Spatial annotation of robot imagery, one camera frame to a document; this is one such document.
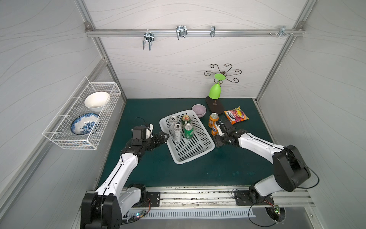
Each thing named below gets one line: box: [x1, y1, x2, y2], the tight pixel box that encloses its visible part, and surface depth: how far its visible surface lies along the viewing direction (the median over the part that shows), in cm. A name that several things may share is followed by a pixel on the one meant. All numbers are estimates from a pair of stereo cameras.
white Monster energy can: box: [169, 115, 178, 131], surface depth 92 cm
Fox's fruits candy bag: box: [223, 105, 250, 125], surface depth 110 cm
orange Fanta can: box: [208, 112, 220, 129], surface depth 99 cm
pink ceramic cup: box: [191, 104, 207, 118], surface depth 111 cm
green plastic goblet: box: [208, 73, 227, 100], surface depth 98 cm
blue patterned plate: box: [70, 112, 100, 136], surface depth 65 cm
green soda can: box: [183, 123, 194, 140], surface depth 92 cm
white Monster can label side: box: [173, 125, 183, 143], surface depth 88 cm
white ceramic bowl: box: [84, 91, 110, 113], surface depth 73 cm
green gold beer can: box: [181, 114, 192, 125], surface depth 96 cm
